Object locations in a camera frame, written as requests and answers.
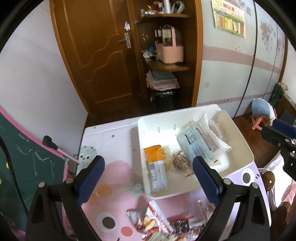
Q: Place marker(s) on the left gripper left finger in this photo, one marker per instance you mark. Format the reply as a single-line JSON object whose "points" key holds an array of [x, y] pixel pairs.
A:
{"points": [[43, 220]]}

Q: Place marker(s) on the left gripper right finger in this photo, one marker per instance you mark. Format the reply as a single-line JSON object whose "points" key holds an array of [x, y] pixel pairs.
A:
{"points": [[251, 222]]}

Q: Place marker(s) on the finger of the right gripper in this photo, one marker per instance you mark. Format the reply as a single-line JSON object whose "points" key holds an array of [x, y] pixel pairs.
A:
{"points": [[277, 138], [284, 128]]}

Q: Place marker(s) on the red white snack bag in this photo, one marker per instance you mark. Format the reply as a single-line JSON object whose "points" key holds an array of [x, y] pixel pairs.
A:
{"points": [[149, 221]]}

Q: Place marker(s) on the dark red-edged snack packet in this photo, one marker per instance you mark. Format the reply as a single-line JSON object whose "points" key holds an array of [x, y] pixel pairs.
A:
{"points": [[184, 226]]}

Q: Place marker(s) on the pink plastic stool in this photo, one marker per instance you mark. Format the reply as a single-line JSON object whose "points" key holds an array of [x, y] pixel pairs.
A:
{"points": [[259, 122]]}

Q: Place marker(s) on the blue plush cushion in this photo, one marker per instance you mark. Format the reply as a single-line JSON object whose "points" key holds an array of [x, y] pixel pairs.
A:
{"points": [[261, 107]]}

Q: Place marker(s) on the clear printed snack bag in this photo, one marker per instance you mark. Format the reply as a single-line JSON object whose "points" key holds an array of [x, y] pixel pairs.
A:
{"points": [[204, 123]]}

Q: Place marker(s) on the light blue snack bag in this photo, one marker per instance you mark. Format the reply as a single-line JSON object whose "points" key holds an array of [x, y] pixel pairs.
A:
{"points": [[195, 141]]}

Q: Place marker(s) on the brown nut snack pack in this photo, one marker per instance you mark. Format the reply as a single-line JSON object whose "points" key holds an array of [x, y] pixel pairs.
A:
{"points": [[180, 162]]}

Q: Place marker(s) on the yellow cookie snack pack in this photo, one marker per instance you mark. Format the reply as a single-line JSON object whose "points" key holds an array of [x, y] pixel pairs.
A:
{"points": [[166, 153]]}

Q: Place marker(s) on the white plastic storage bin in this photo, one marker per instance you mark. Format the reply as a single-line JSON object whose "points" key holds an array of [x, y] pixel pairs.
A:
{"points": [[163, 129]]}

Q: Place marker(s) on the orange white snack packet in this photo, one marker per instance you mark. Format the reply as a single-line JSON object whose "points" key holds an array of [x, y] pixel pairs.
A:
{"points": [[156, 167]]}

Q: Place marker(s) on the folded towel stack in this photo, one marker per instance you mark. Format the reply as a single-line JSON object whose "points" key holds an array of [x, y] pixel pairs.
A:
{"points": [[161, 81]]}

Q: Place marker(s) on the pink storage basket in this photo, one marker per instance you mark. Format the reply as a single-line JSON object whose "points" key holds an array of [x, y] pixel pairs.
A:
{"points": [[169, 45]]}

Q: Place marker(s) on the wooden corner shelf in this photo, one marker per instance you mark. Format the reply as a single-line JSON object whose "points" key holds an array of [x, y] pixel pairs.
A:
{"points": [[185, 16]]}

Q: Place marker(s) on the brown wooden door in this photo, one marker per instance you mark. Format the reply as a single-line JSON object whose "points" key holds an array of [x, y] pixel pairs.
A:
{"points": [[103, 71]]}

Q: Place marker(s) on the green chalkboard pink frame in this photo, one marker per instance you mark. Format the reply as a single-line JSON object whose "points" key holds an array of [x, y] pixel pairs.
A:
{"points": [[31, 161]]}

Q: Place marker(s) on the wall poster calendar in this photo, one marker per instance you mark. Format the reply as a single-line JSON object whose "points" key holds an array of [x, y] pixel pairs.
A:
{"points": [[229, 18]]}

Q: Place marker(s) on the silver door handle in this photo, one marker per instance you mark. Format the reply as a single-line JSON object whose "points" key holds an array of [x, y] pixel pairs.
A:
{"points": [[126, 40]]}

